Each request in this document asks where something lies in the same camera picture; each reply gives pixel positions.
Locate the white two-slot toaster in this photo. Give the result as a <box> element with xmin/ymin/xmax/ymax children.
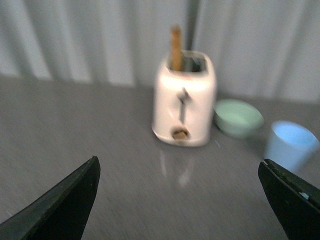
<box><xmin>151</xmin><ymin>50</ymin><xmax>217</xmax><ymax>147</ymax></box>

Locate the toasted bread slice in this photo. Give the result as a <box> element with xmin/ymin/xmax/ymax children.
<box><xmin>170</xmin><ymin>24</ymin><xmax>182</xmax><ymax>72</ymax></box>

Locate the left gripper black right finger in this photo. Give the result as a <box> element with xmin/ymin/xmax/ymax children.
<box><xmin>258</xmin><ymin>159</ymin><xmax>320</xmax><ymax>240</ymax></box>

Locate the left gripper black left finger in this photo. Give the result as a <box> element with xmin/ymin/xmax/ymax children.
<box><xmin>0</xmin><ymin>156</ymin><xmax>101</xmax><ymax>240</ymax></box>

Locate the light blue plastic cup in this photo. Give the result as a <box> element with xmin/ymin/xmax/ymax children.
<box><xmin>264</xmin><ymin>120</ymin><xmax>320</xmax><ymax>173</ymax></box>

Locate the mint green bowl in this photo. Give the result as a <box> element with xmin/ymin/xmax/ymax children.
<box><xmin>214</xmin><ymin>99</ymin><xmax>264</xmax><ymax>139</ymax></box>

